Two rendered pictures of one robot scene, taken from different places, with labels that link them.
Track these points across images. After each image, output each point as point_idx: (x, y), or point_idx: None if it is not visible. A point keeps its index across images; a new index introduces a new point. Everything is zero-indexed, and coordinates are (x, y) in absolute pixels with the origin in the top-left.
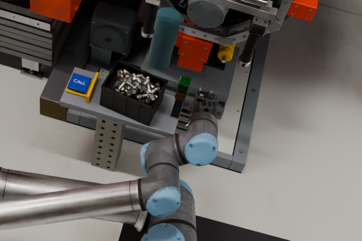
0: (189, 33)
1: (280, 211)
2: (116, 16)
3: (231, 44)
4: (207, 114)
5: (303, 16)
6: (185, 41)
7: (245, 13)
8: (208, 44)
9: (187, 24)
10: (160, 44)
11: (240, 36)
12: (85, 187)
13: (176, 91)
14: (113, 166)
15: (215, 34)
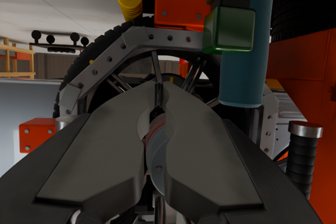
0: (194, 36)
1: None
2: None
3: (123, 34)
4: None
5: (32, 132)
6: (200, 18)
7: (121, 64)
8: (161, 21)
9: (199, 49)
10: (258, 46)
11: (114, 57)
12: None
13: None
14: None
15: (154, 45)
